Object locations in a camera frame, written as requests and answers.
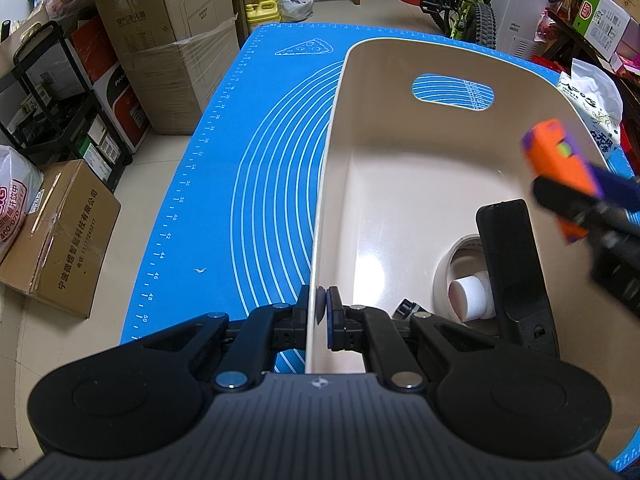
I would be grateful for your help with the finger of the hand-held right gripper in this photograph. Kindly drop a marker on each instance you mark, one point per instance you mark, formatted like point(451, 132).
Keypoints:
point(620, 190)
point(565, 197)

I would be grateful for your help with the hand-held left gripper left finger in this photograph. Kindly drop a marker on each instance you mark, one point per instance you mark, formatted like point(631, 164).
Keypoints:
point(287, 327)

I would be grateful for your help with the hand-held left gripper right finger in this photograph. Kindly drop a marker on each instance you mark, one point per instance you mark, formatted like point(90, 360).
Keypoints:
point(336, 320)

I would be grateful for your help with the orange purple toy block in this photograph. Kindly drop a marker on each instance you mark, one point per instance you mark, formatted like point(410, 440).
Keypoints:
point(550, 155)

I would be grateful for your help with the white pill bottle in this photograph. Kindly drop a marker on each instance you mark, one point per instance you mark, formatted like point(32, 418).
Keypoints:
point(470, 295)

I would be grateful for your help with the cream plastic bin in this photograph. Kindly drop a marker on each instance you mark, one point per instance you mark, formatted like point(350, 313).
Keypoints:
point(410, 180)

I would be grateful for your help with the black remote control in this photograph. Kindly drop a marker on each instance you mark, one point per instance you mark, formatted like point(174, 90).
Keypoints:
point(510, 260)

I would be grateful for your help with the white rice bag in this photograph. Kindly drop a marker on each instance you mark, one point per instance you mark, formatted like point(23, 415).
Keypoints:
point(590, 97)

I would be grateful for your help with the beige tape roll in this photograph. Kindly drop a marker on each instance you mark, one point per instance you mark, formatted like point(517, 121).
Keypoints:
point(450, 255)

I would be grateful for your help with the dark wooden table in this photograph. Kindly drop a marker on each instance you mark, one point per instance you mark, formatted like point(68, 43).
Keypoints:
point(560, 45)

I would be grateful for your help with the blue silicone baking mat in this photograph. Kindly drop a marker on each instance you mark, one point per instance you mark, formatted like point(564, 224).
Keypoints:
point(225, 170)

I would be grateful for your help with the green white carton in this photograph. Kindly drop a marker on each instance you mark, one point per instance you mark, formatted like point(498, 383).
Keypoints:
point(600, 20)

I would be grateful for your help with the green black bicycle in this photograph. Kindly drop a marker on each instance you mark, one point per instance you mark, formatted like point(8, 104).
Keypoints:
point(482, 25)

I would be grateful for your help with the white appliance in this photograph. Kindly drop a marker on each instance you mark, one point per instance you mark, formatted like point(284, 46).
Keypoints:
point(522, 10)

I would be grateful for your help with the cooking oil bottle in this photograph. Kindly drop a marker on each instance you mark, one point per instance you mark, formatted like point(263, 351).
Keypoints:
point(571, 1)

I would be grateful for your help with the brown cardboard box black print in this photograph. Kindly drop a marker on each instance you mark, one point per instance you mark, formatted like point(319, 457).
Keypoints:
point(65, 237)

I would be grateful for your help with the red white appliance box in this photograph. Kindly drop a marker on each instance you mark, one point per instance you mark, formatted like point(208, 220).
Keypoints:
point(124, 110)

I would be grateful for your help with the white plastic bag red print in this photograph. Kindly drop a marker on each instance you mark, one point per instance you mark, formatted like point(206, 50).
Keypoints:
point(15, 197)

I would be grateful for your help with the black metal rack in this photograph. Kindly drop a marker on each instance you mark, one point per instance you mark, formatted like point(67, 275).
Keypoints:
point(75, 112)

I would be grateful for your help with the white printed cardboard box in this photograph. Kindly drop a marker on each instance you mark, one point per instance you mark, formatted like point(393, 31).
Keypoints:
point(160, 7)

